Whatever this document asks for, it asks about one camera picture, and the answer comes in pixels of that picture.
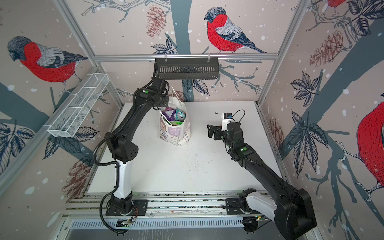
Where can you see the black hanging wire basket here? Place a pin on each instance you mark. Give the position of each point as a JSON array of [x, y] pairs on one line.
[[187, 68]]

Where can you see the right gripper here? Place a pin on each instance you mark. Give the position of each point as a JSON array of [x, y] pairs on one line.
[[218, 137]]

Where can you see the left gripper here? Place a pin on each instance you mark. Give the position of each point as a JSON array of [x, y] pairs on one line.
[[163, 100]]

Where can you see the horizontal aluminium frame bar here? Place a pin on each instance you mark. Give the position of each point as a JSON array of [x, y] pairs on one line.
[[148, 58]]

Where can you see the white mesh wall shelf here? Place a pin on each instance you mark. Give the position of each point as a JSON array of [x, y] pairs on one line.
[[81, 102]]

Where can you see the purple snack packet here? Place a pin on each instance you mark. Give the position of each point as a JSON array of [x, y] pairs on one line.
[[170, 114]]

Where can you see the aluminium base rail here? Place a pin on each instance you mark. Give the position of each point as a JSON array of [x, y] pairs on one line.
[[161, 205]]

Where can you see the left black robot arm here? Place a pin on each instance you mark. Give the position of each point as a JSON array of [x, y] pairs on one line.
[[154, 95]]

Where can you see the teal red candy packet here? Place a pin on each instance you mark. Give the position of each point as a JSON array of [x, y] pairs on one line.
[[180, 116]]

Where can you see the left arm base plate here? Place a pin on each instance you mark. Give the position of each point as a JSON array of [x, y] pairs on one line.
[[119, 208]]

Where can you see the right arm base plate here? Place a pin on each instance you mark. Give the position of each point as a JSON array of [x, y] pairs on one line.
[[234, 206]]

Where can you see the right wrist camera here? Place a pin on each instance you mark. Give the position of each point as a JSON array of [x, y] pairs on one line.
[[226, 119]]

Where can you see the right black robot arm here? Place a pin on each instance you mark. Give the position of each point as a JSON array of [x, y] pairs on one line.
[[289, 208]]

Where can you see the green Lays chips packet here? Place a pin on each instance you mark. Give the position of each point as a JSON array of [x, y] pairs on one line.
[[176, 123]]

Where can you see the white printed paper bag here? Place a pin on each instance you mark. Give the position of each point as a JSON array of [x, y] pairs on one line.
[[176, 135]]

